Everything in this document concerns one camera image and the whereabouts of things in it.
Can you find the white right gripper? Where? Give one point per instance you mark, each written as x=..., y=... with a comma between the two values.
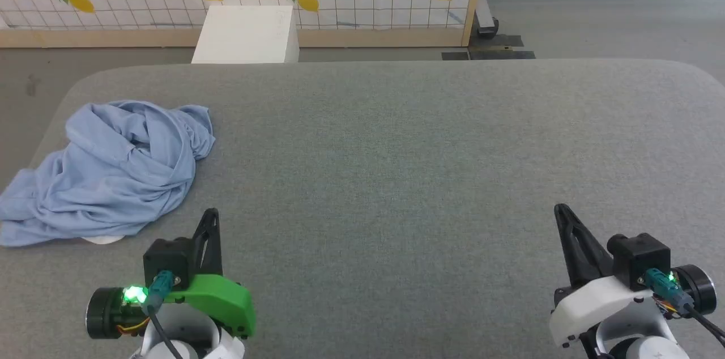
x=595, y=302

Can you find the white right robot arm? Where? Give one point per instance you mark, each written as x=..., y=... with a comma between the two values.
x=640, y=342

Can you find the black floor tape strip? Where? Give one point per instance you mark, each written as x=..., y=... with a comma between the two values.
x=498, y=55

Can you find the light blue white-collared shirt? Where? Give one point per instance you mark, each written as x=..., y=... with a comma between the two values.
x=113, y=178

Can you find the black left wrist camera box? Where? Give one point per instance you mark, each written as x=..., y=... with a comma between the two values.
x=167, y=260

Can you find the white box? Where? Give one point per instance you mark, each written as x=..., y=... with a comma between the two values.
x=243, y=36

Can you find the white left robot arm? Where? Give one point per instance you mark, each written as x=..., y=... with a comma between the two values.
x=198, y=342

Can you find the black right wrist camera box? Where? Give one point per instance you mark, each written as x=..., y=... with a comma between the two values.
x=637, y=257

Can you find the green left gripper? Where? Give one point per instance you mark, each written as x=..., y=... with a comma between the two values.
x=226, y=302

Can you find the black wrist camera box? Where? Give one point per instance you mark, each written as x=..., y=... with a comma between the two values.
x=167, y=260
x=637, y=257

